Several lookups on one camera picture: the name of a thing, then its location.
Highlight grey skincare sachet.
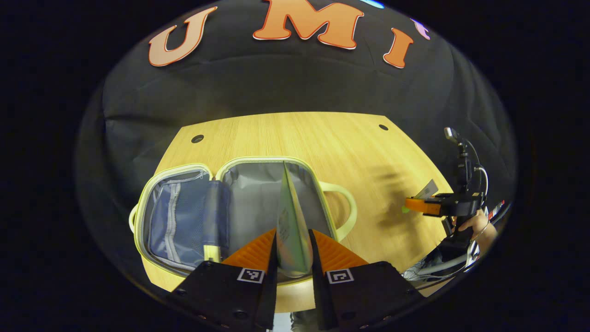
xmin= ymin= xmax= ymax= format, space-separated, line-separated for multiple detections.
xmin=415 ymin=179 xmax=439 ymax=200

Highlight pale yellow suitcase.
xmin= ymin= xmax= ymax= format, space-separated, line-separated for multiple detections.
xmin=129 ymin=157 xmax=358 ymax=286

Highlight grey cables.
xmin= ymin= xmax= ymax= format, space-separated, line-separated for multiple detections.
xmin=406 ymin=254 xmax=475 ymax=282

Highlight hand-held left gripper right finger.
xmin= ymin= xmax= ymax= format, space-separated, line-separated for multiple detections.
xmin=308 ymin=229 xmax=425 ymax=330

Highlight silver green skincare sachet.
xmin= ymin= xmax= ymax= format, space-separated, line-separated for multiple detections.
xmin=276 ymin=161 xmax=315 ymax=279

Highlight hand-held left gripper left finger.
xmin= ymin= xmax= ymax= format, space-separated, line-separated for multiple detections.
xmin=168 ymin=229 xmax=278 ymax=330

